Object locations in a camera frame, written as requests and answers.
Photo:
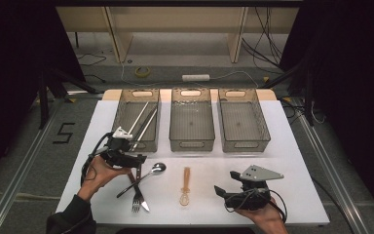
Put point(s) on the black frame bar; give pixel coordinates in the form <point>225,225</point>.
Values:
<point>175,3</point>

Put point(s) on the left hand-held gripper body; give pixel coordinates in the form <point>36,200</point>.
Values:
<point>118,156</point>

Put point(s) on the translucent grey plastic bin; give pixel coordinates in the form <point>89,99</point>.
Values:
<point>123,113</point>
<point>191,130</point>
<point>243,130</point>

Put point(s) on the aluminium floor rail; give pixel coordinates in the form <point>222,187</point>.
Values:
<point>331,162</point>
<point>22,162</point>

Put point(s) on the white power strip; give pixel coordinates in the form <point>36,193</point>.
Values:
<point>195,77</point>

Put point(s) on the person's left hand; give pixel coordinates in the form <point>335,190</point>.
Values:
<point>100,174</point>

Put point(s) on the person's right hand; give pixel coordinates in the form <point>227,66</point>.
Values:
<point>268,217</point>

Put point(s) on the black curtain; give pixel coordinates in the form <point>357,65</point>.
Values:
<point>9,65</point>
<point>354,81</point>

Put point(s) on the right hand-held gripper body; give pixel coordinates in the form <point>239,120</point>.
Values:
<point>250,198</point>

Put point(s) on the beige wooden desk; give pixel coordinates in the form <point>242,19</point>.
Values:
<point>175,19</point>

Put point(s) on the wooden spoon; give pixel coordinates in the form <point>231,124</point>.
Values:
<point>185,182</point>

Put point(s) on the black metal stand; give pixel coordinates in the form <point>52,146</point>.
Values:
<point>43,97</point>
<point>309,97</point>

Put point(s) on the yellow tape roll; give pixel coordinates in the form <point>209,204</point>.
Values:
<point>137,72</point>

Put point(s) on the white chopstick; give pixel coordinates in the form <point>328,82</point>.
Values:
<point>141,113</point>
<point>144,128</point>

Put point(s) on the metal chopstick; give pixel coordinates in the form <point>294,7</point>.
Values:
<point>145,123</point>

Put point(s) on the white table sheet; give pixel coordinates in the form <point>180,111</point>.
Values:
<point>172,188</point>

